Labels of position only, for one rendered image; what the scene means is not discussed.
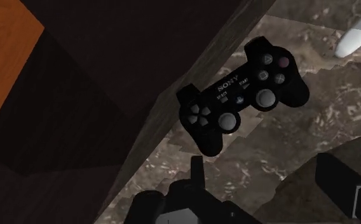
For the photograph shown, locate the white oblong object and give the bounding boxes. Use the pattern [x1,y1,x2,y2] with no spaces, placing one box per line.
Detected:
[334,9,361,59]

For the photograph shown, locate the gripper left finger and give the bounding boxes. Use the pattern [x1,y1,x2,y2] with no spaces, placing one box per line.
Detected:
[124,155,215,224]

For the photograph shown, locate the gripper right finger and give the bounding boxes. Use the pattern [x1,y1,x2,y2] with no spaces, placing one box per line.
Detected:
[315,151,361,224]

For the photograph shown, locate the black game controller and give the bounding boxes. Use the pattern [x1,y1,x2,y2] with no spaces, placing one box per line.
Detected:
[175,36,310,157]

